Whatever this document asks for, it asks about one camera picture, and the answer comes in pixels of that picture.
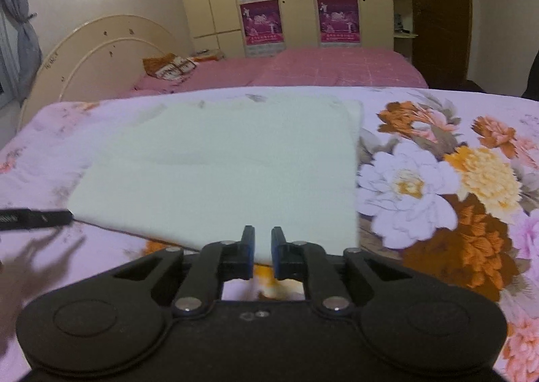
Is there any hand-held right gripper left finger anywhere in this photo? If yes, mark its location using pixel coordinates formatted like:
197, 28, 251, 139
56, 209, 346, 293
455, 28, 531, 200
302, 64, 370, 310
112, 225, 256, 318

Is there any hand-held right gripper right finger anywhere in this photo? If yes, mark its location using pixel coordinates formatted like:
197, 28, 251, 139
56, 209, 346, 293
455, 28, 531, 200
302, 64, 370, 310
271, 226, 416, 318

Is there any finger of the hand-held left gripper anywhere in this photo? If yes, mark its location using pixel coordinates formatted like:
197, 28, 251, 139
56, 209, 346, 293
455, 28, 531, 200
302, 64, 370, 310
25, 208, 75, 229

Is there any pale green knit sweater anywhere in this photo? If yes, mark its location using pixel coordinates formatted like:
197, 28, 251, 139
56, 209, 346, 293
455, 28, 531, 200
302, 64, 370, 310
67, 93, 365, 265

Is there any floral lilac bedsheet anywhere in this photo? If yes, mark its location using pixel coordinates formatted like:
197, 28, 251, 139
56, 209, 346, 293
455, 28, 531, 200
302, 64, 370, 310
0, 86, 539, 382

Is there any cream arched headboard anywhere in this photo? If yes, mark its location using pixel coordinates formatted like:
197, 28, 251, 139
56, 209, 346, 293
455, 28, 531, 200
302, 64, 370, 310
19, 14, 190, 127

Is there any orange patterned pillow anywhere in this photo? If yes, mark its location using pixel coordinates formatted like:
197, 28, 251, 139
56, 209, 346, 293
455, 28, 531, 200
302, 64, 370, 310
142, 53, 199, 81

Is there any pink checked bed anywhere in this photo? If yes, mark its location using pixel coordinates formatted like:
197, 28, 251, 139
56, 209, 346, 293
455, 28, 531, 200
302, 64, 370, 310
126, 47, 428, 98

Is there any flat box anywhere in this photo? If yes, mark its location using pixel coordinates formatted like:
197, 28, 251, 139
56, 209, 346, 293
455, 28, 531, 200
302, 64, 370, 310
189, 49, 225, 63

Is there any grey-blue curtain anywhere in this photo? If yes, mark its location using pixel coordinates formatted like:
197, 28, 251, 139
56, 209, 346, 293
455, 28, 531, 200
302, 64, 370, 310
0, 0, 43, 102

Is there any cream corner shelf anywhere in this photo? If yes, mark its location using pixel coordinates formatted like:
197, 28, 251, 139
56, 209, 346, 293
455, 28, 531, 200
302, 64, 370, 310
387, 0, 417, 64

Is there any dark wooden door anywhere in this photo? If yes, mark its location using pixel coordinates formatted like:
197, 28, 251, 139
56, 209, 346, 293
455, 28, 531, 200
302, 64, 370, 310
410, 0, 472, 90

